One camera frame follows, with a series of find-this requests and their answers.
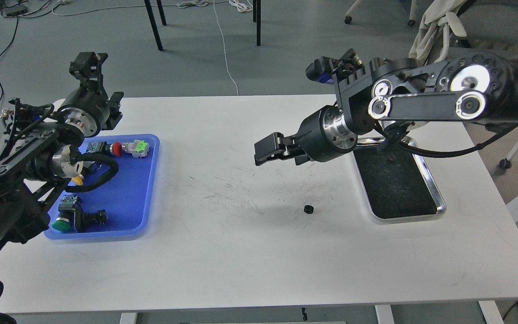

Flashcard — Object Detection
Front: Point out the grey office chair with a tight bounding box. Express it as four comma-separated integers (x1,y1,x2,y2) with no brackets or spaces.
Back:
451,0,518,53

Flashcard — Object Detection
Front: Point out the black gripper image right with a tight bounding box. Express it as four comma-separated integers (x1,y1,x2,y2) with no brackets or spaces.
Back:
254,105,358,167

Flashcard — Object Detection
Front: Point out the black table leg left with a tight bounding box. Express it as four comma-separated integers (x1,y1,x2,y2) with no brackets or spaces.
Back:
144,0,167,52

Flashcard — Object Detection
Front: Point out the silver metal tray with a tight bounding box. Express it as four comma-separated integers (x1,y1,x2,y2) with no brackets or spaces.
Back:
352,137,447,224

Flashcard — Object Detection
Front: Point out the blue plastic tray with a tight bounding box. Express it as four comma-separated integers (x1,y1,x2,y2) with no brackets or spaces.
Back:
45,134,160,241

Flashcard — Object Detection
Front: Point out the white floor cable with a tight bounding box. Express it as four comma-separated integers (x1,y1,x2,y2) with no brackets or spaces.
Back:
177,0,254,97

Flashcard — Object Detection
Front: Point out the green push button switch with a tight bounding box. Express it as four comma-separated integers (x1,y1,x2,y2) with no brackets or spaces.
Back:
51,194,84,233

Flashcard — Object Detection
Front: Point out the black table leg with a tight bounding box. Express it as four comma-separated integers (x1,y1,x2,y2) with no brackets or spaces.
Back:
144,0,167,52
251,0,261,47

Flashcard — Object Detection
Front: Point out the grey green connector part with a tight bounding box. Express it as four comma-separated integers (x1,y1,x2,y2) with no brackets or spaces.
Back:
122,139,150,158

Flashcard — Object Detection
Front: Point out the black table leg right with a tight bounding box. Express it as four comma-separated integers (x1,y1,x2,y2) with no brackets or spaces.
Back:
251,0,261,47

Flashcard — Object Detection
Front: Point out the black robot arm image left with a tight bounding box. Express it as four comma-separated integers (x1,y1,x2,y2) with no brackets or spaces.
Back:
0,52,124,250

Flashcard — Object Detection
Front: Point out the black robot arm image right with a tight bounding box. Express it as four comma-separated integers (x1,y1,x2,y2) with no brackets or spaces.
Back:
254,49,518,166

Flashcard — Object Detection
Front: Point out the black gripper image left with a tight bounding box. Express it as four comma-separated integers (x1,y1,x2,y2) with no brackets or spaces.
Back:
58,52,124,138

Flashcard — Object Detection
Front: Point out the beige jacket on chair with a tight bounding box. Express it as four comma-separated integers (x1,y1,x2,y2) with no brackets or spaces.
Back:
408,0,467,64

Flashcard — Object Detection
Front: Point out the red emergency stop button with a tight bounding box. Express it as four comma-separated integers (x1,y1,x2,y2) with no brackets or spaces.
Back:
85,141,123,157

